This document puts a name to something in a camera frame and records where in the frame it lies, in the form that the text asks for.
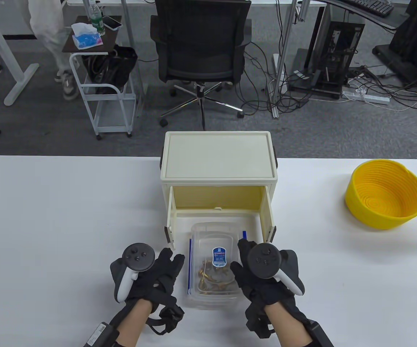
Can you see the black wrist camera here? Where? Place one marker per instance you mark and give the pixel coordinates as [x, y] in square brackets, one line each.
[259, 323]
[168, 318]

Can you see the black right wrist sensor box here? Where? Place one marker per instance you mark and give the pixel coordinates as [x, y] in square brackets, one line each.
[320, 334]

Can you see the black curved desk top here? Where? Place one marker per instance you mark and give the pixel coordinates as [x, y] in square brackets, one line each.
[381, 21]

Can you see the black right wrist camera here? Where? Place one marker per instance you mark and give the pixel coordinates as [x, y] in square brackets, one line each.
[259, 323]

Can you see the black wrist sensor box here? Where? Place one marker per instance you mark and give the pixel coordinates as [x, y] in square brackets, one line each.
[320, 334]
[100, 334]

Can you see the grey hand controller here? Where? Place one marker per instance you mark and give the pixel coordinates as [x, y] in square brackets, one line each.
[264, 260]
[138, 256]

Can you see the blue tissue pack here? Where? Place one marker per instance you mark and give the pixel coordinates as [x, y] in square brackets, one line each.
[85, 39]

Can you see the silver aluminium post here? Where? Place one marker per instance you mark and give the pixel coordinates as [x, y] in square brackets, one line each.
[289, 29]

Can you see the white power strip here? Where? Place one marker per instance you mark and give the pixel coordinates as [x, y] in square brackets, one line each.
[370, 97]

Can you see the white rolling cart brown top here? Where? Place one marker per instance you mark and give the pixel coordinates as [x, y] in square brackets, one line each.
[112, 39]

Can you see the grey right hand controller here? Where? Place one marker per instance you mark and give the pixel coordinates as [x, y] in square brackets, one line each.
[264, 260]

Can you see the black left wrist sensor box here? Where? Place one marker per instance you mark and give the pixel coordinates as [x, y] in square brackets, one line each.
[100, 334]

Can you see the person's right hand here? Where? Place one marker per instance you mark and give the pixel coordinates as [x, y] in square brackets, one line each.
[255, 289]

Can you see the black keyboard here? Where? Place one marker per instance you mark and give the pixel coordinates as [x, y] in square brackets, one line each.
[372, 6]

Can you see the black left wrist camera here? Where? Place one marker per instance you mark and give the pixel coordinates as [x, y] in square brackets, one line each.
[168, 318]

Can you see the pile of gold chess pieces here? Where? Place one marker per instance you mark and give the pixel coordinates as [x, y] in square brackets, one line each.
[212, 283]

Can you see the person's left hand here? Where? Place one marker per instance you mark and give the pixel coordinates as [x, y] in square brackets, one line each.
[161, 278]

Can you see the clear box lid blue label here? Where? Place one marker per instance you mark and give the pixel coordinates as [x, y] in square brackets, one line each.
[212, 235]

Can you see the green label water bottle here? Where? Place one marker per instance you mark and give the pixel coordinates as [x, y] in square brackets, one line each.
[96, 20]

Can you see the white smartphone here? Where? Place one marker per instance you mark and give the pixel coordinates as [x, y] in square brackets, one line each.
[112, 23]

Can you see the cream plastic cabinet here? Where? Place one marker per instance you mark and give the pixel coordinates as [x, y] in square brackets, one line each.
[217, 155]

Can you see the black computer tower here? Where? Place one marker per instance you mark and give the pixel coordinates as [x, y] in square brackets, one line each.
[352, 36]

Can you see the person's right forearm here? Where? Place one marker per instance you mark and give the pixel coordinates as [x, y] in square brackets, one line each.
[289, 327]

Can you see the person's left forearm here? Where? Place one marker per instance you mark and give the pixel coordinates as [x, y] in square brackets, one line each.
[136, 325]

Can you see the white desk with T-leg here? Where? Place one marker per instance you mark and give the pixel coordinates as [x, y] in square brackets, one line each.
[21, 85]

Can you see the black mesh office chair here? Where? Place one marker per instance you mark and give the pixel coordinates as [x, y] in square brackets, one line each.
[201, 39]

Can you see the clear plastic box blue clips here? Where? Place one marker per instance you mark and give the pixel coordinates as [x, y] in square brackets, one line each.
[212, 303]

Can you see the long white desk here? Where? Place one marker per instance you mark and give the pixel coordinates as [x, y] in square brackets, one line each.
[143, 2]

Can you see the black bag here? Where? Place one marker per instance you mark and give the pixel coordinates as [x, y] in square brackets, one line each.
[114, 68]

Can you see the white drawer unit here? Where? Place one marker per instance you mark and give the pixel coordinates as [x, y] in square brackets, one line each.
[13, 16]

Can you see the yellow woven basket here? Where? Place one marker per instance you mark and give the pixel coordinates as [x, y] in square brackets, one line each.
[367, 217]

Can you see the grey left hand controller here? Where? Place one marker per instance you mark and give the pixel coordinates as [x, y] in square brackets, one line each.
[138, 256]

